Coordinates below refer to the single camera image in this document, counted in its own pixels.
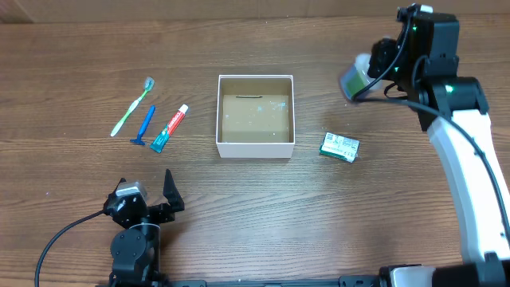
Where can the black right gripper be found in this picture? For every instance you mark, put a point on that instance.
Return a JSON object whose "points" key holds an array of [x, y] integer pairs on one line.
{"points": [[382, 57]]}

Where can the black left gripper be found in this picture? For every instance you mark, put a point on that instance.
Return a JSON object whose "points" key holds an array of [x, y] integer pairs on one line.
{"points": [[167, 213]]}

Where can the red green toothpaste tube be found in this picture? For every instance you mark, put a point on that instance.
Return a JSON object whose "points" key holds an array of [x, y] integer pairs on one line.
{"points": [[160, 141]]}

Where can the clear bottle dark liquid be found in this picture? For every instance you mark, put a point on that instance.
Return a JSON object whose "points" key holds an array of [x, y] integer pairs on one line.
{"points": [[356, 77]]}

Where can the green white soap bar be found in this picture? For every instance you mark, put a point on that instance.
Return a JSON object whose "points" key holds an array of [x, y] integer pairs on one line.
{"points": [[339, 147]]}

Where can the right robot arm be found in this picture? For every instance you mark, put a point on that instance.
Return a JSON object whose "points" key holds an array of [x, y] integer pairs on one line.
{"points": [[453, 111]]}

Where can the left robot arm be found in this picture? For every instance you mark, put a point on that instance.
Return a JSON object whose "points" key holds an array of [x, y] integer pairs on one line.
{"points": [[135, 250]]}

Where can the blue razor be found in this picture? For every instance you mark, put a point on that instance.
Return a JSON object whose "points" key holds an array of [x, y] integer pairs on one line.
{"points": [[138, 140]]}

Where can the green white toothbrush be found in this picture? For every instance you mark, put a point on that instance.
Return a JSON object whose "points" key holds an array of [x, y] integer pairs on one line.
{"points": [[148, 86]]}

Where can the white cardboard box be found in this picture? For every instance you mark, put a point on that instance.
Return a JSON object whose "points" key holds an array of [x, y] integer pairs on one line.
{"points": [[255, 117]]}

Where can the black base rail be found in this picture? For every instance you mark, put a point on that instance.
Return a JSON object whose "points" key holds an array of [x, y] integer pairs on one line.
{"points": [[343, 281]]}

